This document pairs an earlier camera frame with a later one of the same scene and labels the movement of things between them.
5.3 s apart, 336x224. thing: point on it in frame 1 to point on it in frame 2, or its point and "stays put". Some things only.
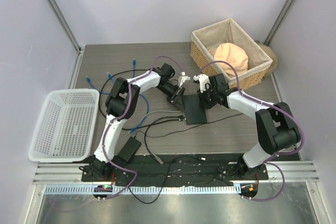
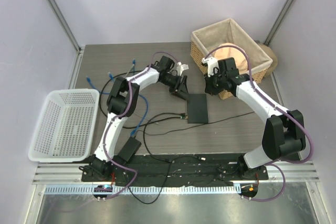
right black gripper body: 209,97 to 215,83
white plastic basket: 66,129 stays put
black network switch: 194,113 stays put
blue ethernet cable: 88,80 stays put
